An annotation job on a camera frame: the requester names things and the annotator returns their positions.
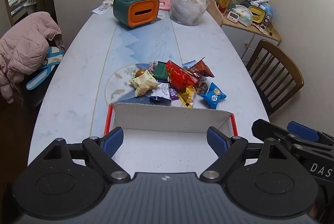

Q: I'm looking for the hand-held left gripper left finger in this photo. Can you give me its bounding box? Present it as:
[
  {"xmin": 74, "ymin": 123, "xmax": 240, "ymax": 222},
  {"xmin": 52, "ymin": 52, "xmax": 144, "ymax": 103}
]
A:
[{"xmin": 33, "ymin": 127, "xmax": 131, "ymax": 184}]

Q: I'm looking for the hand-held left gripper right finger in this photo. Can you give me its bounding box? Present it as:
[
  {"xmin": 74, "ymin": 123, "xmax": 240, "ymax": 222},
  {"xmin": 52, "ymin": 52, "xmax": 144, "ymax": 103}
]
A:
[{"xmin": 200, "ymin": 127, "xmax": 300, "ymax": 183}]

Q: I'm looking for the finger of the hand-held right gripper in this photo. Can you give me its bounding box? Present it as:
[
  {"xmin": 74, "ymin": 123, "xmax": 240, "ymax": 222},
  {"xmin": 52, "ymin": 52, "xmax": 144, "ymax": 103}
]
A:
[
  {"xmin": 287, "ymin": 122, "xmax": 334, "ymax": 145},
  {"xmin": 252, "ymin": 119, "xmax": 334, "ymax": 158}
]

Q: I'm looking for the yellow candy packet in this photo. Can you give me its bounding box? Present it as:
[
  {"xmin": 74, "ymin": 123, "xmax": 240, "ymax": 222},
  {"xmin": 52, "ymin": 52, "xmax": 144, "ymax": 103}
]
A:
[{"xmin": 178, "ymin": 85, "xmax": 197, "ymax": 109}]

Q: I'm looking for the dark brown candy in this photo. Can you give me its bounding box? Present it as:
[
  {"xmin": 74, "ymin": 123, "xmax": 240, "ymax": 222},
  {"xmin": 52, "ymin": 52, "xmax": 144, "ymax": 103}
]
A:
[{"xmin": 198, "ymin": 81, "xmax": 209, "ymax": 95}]

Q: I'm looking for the white red cardboard box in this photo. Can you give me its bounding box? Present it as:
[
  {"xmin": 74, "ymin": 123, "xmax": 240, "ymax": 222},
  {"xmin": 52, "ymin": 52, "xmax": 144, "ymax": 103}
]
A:
[{"xmin": 104, "ymin": 102, "xmax": 238, "ymax": 180}]

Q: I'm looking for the cream snack packet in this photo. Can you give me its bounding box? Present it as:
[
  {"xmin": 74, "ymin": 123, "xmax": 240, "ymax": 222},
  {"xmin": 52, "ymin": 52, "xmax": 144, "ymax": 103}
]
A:
[{"xmin": 129, "ymin": 70, "xmax": 160, "ymax": 97}]

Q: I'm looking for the white blue snack packet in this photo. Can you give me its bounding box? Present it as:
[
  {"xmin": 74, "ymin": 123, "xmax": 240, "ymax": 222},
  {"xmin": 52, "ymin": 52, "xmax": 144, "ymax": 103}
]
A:
[{"xmin": 149, "ymin": 82, "xmax": 172, "ymax": 103}]

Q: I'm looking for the braised egg packet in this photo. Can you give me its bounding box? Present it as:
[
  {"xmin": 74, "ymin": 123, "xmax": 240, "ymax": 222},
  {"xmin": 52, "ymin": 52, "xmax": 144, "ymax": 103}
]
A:
[{"xmin": 134, "ymin": 69, "xmax": 149, "ymax": 79}]

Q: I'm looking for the red snack packet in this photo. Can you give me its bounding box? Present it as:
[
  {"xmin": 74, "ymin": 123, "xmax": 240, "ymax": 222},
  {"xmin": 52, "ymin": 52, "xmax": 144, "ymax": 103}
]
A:
[{"xmin": 166, "ymin": 60, "xmax": 200, "ymax": 94}]

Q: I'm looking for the brown triangular snack packet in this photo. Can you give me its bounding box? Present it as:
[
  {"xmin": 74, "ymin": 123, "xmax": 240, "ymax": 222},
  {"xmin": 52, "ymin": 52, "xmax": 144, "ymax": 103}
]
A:
[{"xmin": 188, "ymin": 57, "xmax": 215, "ymax": 78}]

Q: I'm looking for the green snack packet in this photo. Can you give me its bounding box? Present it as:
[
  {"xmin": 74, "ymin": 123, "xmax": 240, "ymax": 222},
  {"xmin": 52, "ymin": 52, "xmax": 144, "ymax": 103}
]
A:
[{"xmin": 153, "ymin": 61, "xmax": 170, "ymax": 83}]

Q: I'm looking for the wooden chair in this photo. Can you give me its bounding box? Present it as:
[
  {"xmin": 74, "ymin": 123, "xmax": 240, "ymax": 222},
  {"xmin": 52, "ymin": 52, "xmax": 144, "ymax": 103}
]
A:
[{"xmin": 245, "ymin": 39, "xmax": 304, "ymax": 116}]

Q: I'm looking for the white cabinet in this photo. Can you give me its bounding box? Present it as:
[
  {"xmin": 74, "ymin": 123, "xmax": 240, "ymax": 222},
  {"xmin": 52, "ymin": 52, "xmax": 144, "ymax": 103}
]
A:
[{"xmin": 221, "ymin": 24, "xmax": 281, "ymax": 65}]

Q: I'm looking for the blue white tote bag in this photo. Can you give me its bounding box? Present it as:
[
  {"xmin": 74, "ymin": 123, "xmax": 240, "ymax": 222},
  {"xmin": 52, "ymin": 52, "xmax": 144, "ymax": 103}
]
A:
[{"xmin": 26, "ymin": 46, "xmax": 64, "ymax": 91}]

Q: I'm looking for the yellow green tissue box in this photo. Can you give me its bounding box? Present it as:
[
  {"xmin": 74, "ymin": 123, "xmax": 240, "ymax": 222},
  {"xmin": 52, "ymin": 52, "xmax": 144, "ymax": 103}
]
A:
[{"xmin": 248, "ymin": 5, "xmax": 267, "ymax": 24}]

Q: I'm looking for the tissue pack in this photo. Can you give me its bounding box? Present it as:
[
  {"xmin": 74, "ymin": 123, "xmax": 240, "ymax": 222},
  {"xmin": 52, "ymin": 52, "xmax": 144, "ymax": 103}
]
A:
[{"xmin": 235, "ymin": 5, "xmax": 254, "ymax": 27}]

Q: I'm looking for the blue wipes pack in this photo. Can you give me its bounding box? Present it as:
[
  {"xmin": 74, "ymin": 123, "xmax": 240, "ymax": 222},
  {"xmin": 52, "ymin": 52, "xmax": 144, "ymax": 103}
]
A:
[{"xmin": 261, "ymin": 3, "xmax": 274, "ymax": 18}]

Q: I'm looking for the wooden corner shelf tray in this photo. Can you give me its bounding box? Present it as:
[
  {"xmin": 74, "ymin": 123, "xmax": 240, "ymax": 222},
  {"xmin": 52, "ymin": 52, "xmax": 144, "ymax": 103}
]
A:
[{"xmin": 207, "ymin": 0, "xmax": 282, "ymax": 45}]

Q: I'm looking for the pink puffer jacket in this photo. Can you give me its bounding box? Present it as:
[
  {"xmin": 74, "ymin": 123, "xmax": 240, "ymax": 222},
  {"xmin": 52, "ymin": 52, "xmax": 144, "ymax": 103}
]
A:
[{"xmin": 0, "ymin": 12, "xmax": 66, "ymax": 104}]

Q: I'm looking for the orange liquid bottle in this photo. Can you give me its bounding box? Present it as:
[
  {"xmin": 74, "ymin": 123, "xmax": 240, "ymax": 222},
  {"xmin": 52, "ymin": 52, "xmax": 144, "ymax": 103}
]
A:
[{"xmin": 219, "ymin": 0, "xmax": 230, "ymax": 14}]

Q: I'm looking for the green orange tissue box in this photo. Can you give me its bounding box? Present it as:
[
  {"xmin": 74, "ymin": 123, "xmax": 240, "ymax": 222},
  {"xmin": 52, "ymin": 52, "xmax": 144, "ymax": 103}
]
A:
[{"xmin": 113, "ymin": 0, "xmax": 160, "ymax": 30}]

